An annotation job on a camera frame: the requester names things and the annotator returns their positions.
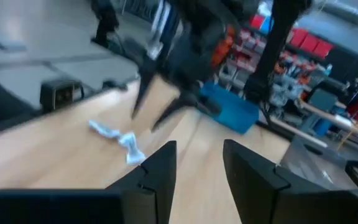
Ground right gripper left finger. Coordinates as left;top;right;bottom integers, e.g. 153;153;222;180
106;140;178;224

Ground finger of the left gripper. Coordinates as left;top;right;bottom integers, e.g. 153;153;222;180
150;93;199;133
131;70;157;119

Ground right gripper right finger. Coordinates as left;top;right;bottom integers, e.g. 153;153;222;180
223;139;358;224

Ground white first aid packet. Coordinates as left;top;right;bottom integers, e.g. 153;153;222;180
88;119;147;166

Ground silver aluminium bar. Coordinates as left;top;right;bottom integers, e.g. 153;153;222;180
148;0;171;60

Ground teal plastic bin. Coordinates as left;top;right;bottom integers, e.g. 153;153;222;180
198;80;260;134

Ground smoky translucent plastic bin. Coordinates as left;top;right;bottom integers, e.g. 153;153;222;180
278;136;358;191

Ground storage shelf rack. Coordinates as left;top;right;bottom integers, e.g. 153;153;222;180
218;14;323;108

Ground wooden workbench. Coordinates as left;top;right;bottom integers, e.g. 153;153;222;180
298;98;358;147

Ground red storage bin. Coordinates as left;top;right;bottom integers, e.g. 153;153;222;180
312;39;334;60
290;27;309;47
300;33;321;53

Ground black frame clamp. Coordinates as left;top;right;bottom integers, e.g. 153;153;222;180
102;79;129;91

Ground black table-level camera box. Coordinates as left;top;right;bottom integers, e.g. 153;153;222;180
40;77;86;113

